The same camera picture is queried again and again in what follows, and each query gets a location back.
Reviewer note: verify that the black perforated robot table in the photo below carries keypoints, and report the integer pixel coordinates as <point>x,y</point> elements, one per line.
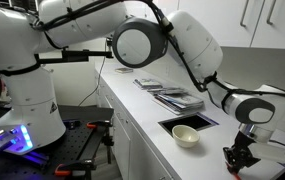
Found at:
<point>78,140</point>

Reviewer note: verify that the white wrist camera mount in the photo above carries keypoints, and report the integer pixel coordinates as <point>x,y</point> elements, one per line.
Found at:
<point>275,154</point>

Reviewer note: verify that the white lower cabinet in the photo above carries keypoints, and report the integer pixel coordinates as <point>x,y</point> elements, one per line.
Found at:
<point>125,146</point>

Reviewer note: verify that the small flat book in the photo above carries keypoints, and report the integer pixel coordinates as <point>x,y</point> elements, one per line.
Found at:
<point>124,70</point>

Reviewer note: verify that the large stack of magazines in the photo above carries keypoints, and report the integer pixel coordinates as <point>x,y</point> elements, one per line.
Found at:
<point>180,100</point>

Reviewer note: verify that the cream ceramic bowl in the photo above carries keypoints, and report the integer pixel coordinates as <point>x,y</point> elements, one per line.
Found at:
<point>185,136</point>

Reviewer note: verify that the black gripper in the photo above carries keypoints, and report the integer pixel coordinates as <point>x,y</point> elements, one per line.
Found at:
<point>243,151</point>

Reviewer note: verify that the small stack of magazines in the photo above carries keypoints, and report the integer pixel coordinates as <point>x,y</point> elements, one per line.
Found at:
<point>147,83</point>

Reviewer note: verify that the black square counter recess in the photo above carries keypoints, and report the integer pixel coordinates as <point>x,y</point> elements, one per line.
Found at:
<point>190,121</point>

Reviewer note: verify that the white upper cabinet door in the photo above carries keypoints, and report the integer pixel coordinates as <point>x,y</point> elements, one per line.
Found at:
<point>282,33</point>
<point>225,20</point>

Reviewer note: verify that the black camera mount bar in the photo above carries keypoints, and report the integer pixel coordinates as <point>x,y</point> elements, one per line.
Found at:
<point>72,55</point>

